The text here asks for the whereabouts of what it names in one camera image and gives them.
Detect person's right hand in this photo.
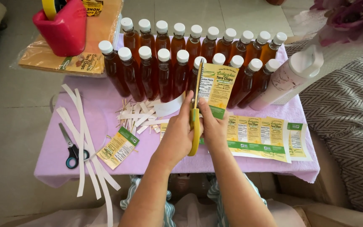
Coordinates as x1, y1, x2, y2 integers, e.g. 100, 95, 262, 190
199, 98, 230, 154

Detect person's left hand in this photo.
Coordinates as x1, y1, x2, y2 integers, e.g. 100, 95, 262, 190
160, 91, 204, 168

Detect yellow handled scissors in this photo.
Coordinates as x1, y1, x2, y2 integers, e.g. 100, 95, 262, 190
187, 58, 205, 157

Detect yellow green printed label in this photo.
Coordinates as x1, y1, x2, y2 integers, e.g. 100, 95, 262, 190
197, 62, 239, 120

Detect small yellow label piece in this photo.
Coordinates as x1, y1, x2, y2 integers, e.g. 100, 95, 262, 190
160, 123, 169, 142

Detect purple table cloth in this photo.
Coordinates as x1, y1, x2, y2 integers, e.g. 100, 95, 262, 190
34, 34, 321, 189

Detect curved white paper piece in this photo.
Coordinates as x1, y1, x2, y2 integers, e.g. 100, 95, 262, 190
153, 94, 186, 118

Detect sheet of uncut yellow labels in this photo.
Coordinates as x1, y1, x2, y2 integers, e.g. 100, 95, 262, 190
226, 115, 292, 164

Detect pile of short paper offcuts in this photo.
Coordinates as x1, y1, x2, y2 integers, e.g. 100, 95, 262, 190
116, 99, 170, 135

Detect person's striped clothing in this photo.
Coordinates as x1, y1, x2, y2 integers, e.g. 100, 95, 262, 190
120, 174, 268, 227

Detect cut yellow green label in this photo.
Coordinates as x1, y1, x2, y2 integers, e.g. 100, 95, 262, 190
96, 126, 140, 171

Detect group of amber liquid bottles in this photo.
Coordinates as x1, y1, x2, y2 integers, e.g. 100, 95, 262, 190
98, 17, 288, 110

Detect white edged label sheet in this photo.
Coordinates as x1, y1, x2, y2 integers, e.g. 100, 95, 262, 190
287, 122, 313, 162

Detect white pink tall bottle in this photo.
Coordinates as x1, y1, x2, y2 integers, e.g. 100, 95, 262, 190
249, 45, 324, 111

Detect bundle of long white strips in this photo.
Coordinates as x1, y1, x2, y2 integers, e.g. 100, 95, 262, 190
55, 83, 121, 227

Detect stack of wrapped label sheets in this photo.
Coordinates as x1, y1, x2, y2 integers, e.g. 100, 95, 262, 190
11, 0, 125, 77

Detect grey herringbone cushion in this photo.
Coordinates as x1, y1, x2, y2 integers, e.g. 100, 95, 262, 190
284, 40, 363, 217

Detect red tape dispenser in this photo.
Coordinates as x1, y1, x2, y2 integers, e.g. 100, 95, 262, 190
32, 0, 88, 57

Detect purple flower bouquet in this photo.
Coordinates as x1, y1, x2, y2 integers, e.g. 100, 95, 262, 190
309, 0, 363, 51

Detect yellow tape roll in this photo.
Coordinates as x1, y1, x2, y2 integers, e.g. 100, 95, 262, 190
42, 0, 67, 21

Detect black blue handled scissors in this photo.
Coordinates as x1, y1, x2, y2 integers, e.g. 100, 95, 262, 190
58, 123, 90, 169

